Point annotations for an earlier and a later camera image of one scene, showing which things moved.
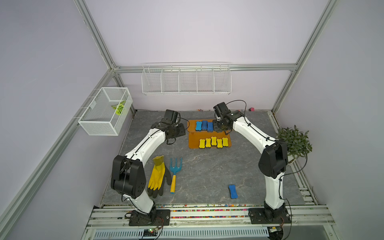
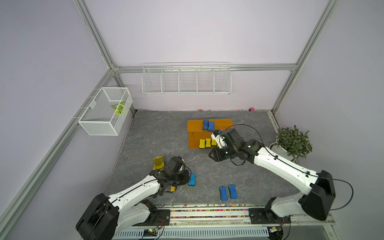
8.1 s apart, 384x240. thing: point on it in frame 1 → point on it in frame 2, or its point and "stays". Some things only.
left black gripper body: (178, 130) → (179, 178)
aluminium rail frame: (307, 223) stays
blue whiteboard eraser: (210, 127) stays
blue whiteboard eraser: (233, 191) stays
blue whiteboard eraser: (198, 126) → (192, 180)
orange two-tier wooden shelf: (194, 136) stays
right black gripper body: (218, 124) → (224, 153)
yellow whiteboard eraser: (208, 142) stays
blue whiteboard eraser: (204, 125) stays
